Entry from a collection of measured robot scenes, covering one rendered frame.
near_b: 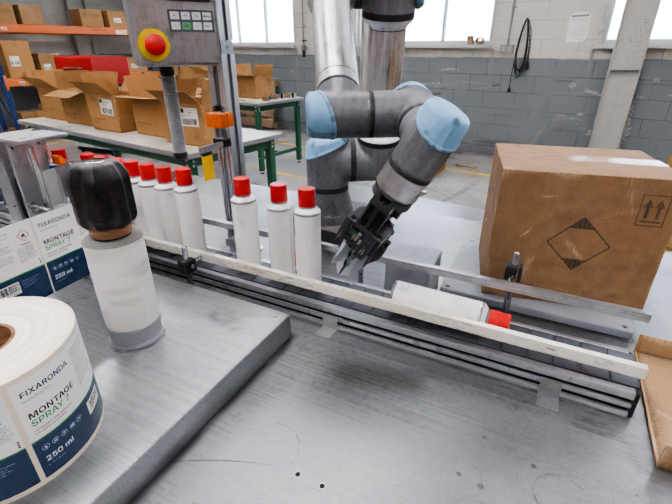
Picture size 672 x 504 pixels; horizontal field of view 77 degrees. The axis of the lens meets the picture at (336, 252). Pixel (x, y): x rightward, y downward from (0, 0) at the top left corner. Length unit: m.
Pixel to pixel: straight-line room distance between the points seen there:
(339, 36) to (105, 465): 0.72
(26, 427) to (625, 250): 0.94
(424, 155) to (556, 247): 0.39
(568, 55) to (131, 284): 5.66
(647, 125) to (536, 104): 1.19
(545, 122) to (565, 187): 5.20
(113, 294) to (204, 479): 0.30
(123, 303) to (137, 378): 0.11
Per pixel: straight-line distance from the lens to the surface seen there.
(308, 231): 0.80
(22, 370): 0.55
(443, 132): 0.62
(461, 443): 0.66
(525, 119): 6.10
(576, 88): 5.99
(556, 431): 0.72
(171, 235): 1.04
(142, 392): 0.69
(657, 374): 0.90
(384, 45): 1.04
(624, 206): 0.91
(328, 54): 0.79
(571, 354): 0.74
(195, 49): 1.00
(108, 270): 0.70
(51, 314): 0.63
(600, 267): 0.95
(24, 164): 1.20
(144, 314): 0.74
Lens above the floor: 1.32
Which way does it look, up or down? 26 degrees down
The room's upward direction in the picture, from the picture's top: straight up
